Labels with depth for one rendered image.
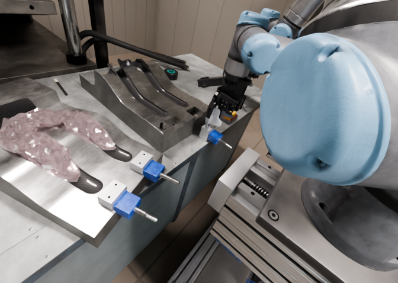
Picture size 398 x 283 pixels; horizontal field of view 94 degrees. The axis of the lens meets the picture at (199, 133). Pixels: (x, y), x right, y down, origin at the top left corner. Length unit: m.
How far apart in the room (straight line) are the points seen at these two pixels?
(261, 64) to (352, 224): 0.30
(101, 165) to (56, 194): 0.11
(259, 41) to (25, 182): 0.54
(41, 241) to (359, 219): 0.55
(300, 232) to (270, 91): 0.20
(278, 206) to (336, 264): 0.09
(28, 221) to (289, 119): 0.54
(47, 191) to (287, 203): 0.46
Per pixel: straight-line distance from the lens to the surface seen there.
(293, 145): 0.17
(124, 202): 0.46
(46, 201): 0.51
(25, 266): 0.53
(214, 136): 0.69
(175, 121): 0.66
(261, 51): 0.42
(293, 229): 0.32
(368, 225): 0.32
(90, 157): 0.55
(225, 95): 0.59
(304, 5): 0.75
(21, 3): 1.16
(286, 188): 0.36
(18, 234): 0.56
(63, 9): 1.14
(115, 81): 0.76
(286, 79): 0.18
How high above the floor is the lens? 1.27
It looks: 39 degrees down
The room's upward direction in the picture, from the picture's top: 17 degrees clockwise
